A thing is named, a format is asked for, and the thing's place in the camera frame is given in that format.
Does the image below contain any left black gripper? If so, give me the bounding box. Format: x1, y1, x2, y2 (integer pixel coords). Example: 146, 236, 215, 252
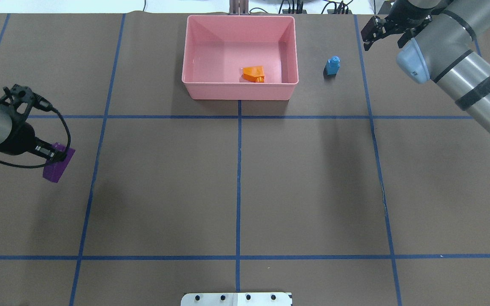
3, 123, 68, 164

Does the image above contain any purple block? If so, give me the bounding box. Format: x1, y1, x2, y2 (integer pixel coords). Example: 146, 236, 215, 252
43, 148, 75, 183

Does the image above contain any orange block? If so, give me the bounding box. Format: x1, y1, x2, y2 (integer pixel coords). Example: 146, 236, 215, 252
242, 65, 266, 83

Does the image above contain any small blue block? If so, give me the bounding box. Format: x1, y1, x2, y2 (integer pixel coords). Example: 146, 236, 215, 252
323, 56, 341, 78

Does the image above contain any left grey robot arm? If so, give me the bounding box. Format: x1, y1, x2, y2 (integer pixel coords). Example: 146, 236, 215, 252
0, 96, 75, 183

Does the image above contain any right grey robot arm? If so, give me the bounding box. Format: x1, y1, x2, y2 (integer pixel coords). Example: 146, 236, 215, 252
396, 0, 490, 133

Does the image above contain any pink plastic box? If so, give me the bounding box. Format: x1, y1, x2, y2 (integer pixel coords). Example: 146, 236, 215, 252
182, 15, 299, 101

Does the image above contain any brown paper table mat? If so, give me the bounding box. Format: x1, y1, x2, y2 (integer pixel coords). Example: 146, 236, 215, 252
0, 12, 490, 306

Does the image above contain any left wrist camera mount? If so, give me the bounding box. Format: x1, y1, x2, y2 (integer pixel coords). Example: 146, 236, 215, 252
0, 85, 56, 124

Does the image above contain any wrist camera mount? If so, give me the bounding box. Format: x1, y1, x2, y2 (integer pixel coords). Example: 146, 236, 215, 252
0, 85, 56, 124
360, 15, 432, 51

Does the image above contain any white camera mast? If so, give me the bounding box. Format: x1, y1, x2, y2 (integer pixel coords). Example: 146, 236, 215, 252
180, 292, 293, 306

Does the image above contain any aluminium frame post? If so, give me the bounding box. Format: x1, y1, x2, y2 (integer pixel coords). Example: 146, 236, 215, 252
229, 0, 250, 15

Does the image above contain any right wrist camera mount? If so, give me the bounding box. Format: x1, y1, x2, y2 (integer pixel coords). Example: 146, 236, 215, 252
360, 15, 432, 51

